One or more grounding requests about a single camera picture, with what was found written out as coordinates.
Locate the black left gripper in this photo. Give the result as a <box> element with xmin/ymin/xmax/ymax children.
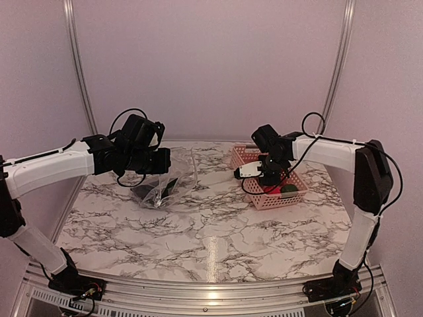
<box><xmin>124</xmin><ymin>147</ymin><xmax>171</xmax><ymax>174</ymax></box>

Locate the pink perforated plastic basket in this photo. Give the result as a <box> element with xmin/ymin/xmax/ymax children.
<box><xmin>231</xmin><ymin>144</ymin><xmax>309</xmax><ymax>210</ymax></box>

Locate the dark purple eggplant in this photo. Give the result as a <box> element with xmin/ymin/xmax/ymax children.
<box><xmin>131</xmin><ymin>185</ymin><xmax>158</xmax><ymax>206</ymax></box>

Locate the long green cucumber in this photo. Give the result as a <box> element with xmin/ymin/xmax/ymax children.
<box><xmin>161</xmin><ymin>178</ymin><xmax>178</xmax><ymax>198</ymax></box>

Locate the clear zip top bag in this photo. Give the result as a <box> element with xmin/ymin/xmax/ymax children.
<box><xmin>132</xmin><ymin>147</ymin><xmax>198</xmax><ymax>210</ymax></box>

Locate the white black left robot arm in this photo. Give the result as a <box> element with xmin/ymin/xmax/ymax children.
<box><xmin>1</xmin><ymin>114</ymin><xmax>171</xmax><ymax>294</ymax></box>

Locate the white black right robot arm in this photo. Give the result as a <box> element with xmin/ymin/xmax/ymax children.
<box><xmin>251</xmin><ymin>125</ymin><xmax>393</xmax><ymax>296</ymax></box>

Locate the green bell pepper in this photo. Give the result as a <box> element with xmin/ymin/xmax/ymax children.
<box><xmin>280</xmin><ymin>184</ymin><xmax>298</xmax><ymax>194</ymax></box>

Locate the pink red apple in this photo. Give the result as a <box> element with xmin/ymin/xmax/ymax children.
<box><xmin>263</xmin><ymin>186</ymin><xmax>281</xmax><ymax>195</ymax></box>

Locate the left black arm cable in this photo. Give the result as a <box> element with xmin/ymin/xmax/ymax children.
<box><xmin>108</xmin><ymin>107</ymin><xmax>149</xmax><ymax>133</ymax></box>

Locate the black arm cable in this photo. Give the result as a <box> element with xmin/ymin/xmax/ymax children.
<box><xmin>241</xmin><ymin>112</ymin><xmax>404</xmax><ymax>291</ymax></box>
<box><xmin>108</xmin><ymin>107</ymin><xmax>149</xmax><ymax>133</ymax></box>

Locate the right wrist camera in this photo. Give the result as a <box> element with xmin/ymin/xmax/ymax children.
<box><xmin>233</xmin><ymin>161</ymin><xmax>262</xmax><ymax>180</ymax></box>

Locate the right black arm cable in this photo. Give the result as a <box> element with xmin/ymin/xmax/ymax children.
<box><xmin>241</xmin><ymin>112</ymin><xmax>404</xmax><ymax>291</ymax></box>

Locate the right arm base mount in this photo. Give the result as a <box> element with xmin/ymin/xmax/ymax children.
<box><xmin>302</xmin><ymin>262</ymin><xmax>362</xmax><ymax>302</ymax></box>

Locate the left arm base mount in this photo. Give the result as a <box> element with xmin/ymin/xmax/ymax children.
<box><xmin>48</xmin><ymin>248</ymin><xmax>106</xmax><ymax>300</ymax></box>

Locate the left aluminium frame post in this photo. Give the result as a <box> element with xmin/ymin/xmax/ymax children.
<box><xmin>62</xmin><ymin>0</ymin><xmax>102</xmax><ymax>148</ymax></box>

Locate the aluminium frame post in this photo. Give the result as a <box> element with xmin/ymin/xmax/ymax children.
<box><xmin>62</xmin><ymin>0</ymin><xmax>102</xmax><ymax>148</ymax></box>
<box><xmin>322</xmin><ymin>0</ymin><xmax>356</xmax><ymax>125</ymax></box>

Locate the right aluminium frame post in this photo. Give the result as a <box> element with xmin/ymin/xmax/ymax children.
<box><xmin>322</xmin><ymin>0</ymin><xmax>356</xmax><ymax>125</ymax></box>

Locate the aluminium front rail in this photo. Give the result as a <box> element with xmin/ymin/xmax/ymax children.
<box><xmin>9</xmin><ymin>262</ymin><xmax>399</xmax><ymax>316</ymax></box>

